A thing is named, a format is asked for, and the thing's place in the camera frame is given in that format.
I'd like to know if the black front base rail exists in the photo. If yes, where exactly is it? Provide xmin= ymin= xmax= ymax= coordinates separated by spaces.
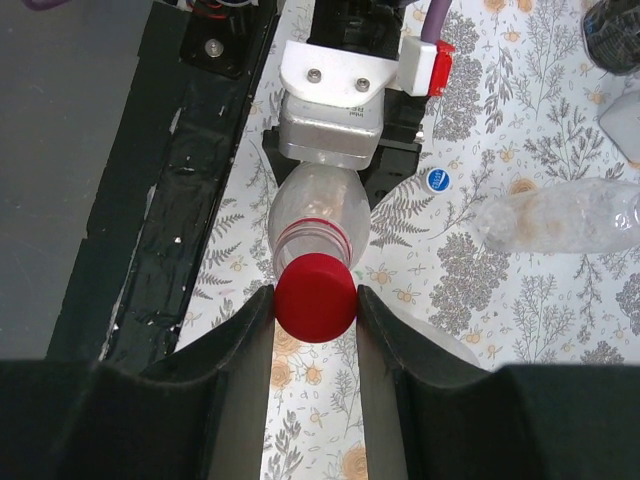
xmin=46 ymin=1 xmax=279 ymax=370

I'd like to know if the blue cap left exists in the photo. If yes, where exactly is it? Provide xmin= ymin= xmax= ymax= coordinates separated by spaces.
xmin=424 ymin=168 xmax=451 ymax=195

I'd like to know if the dark patterned jar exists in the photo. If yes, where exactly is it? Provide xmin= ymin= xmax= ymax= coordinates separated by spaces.
xmin=581 ymin=0 xmax=639 ymax=76

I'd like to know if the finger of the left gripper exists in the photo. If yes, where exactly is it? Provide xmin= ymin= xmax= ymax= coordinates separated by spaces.
xmin=356 ymin=94 xmax=425 ymax=211
xmin=262 ymin=128 xmax=300 ymax=187

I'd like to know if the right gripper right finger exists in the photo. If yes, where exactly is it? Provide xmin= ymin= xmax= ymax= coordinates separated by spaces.
xmin=356 ymin=286 xmax=639 ymax=479

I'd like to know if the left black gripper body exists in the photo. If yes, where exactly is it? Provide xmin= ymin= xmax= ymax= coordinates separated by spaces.
xmin=307 ymin=0 xmax=405 ymax=60

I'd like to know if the red-label clear bottle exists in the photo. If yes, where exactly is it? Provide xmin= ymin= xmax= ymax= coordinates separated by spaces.
xmin=267 ymin=162 xmax=371 ymax=277

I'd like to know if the white square bottle black cap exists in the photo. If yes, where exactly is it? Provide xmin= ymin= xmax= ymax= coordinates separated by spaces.
xmin=599 ymin=91 xmax=640 ymax=166

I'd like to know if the red bottle cap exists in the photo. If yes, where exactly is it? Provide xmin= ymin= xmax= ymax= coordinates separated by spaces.
xmin=275 ymin=253 xmax=357 ymax=343

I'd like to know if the floral table mat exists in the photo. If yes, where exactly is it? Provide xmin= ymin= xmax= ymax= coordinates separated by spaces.
xmin=177 ymin=1 xmax=639 ymax=479

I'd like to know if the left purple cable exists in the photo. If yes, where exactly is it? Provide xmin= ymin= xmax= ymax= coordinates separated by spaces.
xmin=419 ymin=0 xmax=456 ymax=44

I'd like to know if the clear bottle back left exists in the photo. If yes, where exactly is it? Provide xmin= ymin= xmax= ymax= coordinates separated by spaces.
xmin=474 ymin=177 xmax=639 ymax=254

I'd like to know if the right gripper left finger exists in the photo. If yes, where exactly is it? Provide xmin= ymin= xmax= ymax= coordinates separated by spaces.
xmin=1 ymin=286 xmax=274 ymax=479

